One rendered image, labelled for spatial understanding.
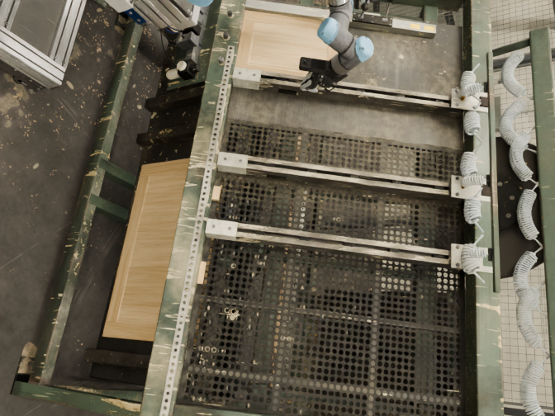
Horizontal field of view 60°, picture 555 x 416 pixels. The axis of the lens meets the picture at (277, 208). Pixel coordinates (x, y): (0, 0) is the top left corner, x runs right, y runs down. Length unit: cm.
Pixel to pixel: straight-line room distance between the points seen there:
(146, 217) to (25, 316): 71
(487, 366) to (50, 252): 201
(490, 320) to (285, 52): 149
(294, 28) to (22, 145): 141
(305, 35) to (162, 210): 112
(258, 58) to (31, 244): 139
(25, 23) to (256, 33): 103
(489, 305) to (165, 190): 157
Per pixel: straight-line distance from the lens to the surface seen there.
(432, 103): 237
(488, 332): 208
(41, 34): 253
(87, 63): 293
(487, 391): 206
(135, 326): 237
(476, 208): 205
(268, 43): 246
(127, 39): 297
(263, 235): 196
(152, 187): 258
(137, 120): 309
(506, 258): 267
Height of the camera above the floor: 214
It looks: 29 degrees down
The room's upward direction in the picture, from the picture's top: 86 degrees clockwise
